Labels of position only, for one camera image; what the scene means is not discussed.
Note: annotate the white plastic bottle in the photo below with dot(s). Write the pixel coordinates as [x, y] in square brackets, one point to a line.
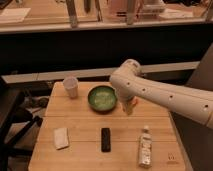
[145, 148]

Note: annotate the black chair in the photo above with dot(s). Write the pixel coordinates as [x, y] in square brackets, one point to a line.
[12, 112]

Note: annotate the black remote control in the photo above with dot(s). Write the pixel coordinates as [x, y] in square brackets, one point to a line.
[105, 140]

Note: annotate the white paper cup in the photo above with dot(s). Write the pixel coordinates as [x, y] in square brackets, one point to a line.
[71, 86]

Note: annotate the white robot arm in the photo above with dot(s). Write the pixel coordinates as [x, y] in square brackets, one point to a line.
[192, 103]

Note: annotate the green bowl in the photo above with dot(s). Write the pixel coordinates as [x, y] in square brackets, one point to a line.
[102, 98]

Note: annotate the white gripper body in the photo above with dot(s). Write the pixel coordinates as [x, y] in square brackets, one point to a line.
[129, 105]

